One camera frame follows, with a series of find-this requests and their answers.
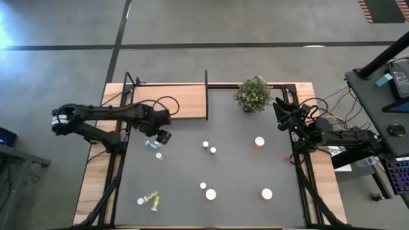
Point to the blue medicine bottle pink contents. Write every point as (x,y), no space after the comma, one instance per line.
(213,150)

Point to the black floor mat striped border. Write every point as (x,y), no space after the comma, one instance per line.
(383,11)

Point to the black device white label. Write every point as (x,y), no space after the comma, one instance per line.
(401,80)

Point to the backlit black keyboard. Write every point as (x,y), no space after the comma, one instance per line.
(397,175)

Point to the clear plastic water bottle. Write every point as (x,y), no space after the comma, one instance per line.
(366,161)

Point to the grey table mat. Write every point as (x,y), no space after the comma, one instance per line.
(223,169)

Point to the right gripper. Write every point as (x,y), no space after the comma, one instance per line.
(302,119)

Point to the black computer mouse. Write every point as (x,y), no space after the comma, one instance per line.
(397,130)

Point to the black desk leg frame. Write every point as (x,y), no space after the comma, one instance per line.
(354,153)

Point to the black caster wheel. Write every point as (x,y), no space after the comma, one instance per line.
(377,196)

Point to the white paper sheet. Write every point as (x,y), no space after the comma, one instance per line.
(345,168)

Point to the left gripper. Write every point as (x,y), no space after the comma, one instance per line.
(156,123)

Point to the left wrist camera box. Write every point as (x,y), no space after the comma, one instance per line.
(165,137)

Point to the orange medicine bottle white cap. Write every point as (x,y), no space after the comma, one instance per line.
(259,141)
(211,194)
(266,194)

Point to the green potted plant black pot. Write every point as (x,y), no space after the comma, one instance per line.
(254,94)

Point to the red clamp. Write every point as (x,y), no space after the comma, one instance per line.
(287,158)

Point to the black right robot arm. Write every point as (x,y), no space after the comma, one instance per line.
(348,139)

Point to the black computer blue light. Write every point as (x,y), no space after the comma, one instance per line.
(6,137)

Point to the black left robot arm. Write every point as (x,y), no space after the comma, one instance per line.
(105,111)

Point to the wooden shelf board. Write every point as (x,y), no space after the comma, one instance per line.
(188,102)

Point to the black aluminium rig frame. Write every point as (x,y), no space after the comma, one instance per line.
(220,86)

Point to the dark grey side desk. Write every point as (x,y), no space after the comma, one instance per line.
(367,105)

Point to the teal small box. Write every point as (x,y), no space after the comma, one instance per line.
(383,80)

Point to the dark metal side table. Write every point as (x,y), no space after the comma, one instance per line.
(19,156)

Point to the black pole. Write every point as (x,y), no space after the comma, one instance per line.
(383,56)

